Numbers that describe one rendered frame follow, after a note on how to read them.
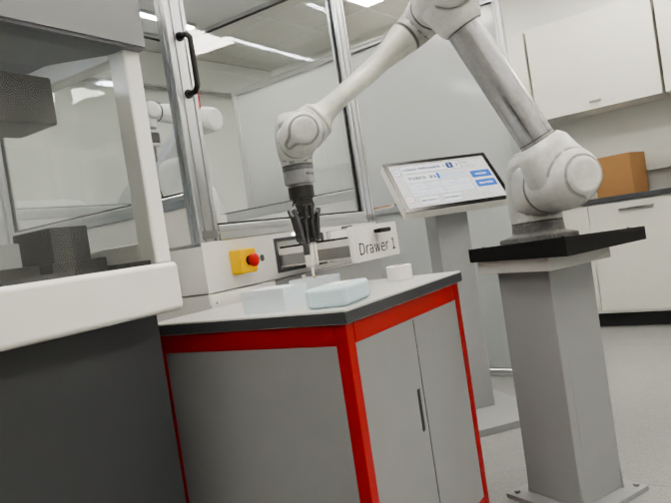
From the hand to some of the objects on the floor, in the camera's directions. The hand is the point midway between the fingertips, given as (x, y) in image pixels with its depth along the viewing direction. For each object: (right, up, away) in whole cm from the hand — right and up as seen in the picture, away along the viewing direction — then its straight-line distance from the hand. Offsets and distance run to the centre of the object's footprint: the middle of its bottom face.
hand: (311, 254), depth 186 cm
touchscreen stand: (+73, -74, +105) cm, 148 cm away
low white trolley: (+13, -86, -17) cm, 88 cm away
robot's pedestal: (+82, -75, +13) cm, 112 cm away
